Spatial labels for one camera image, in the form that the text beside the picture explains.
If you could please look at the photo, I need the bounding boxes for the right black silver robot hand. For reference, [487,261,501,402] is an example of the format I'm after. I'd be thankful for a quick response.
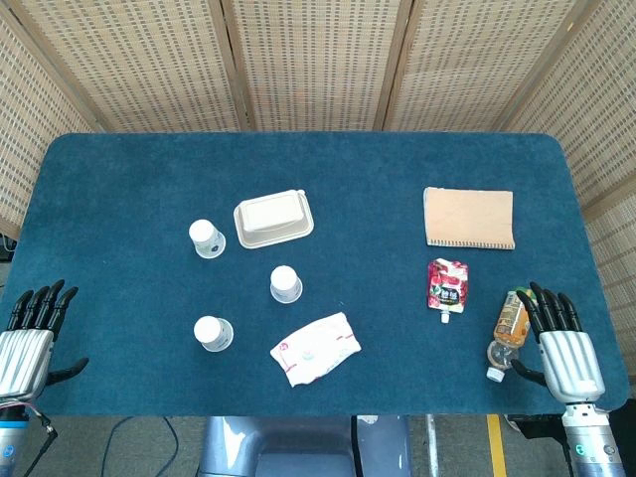
[511,281,607,402]

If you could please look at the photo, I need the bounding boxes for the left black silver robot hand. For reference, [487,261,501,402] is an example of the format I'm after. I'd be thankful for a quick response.
[0,278,90,399]

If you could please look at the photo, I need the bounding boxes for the white floral paper cup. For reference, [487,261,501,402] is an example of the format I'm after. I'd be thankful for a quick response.
[269,265,304,305]
[188,219,228,259]
[193,315,235,354]

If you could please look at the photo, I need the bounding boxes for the orange labelled plastic bottle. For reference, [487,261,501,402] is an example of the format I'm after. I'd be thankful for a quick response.
[485,286,534,383]

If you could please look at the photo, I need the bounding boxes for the black under-table box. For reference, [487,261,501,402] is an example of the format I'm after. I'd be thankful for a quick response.
[505,413,568,439]

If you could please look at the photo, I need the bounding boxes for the red spouted drink pouch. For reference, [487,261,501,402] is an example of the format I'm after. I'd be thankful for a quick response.
[425,257,470,325]

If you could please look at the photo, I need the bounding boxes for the white metal table leg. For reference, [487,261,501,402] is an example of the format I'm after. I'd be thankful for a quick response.
[425,415,441,477]

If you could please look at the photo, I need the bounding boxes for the tan spiral notebook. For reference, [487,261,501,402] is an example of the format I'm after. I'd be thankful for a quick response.
[422,186,517,251]

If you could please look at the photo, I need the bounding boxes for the woven bamboo screen panel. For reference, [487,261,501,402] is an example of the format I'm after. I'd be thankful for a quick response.
[381,0,613,133]
[506,0,636,416]
[208,0,414,133]
[0,0,255,133]
[0,9,104,240]

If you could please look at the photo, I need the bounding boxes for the pink white wet wipes pack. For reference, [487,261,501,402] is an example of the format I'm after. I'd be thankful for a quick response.
[269,311,363,389]

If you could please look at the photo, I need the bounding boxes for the blue felt table cloth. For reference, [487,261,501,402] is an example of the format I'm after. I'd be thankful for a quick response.
[0,131,630,419]

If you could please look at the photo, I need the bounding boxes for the grey robot torso base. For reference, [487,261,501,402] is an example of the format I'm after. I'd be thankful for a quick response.
[197,415,413,477]

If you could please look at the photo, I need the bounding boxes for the beige lidded food container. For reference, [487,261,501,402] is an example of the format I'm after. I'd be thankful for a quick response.
[233,188,315,250]

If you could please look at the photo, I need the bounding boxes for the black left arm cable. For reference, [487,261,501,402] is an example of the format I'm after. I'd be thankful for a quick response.
[27,404,59,477]

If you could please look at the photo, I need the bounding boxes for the black floor cable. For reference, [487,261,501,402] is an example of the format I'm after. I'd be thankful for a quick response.
[100,416,131,477]

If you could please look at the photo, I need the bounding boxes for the blue floor cable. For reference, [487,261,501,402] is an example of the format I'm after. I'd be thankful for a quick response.
[162,416,181,469]

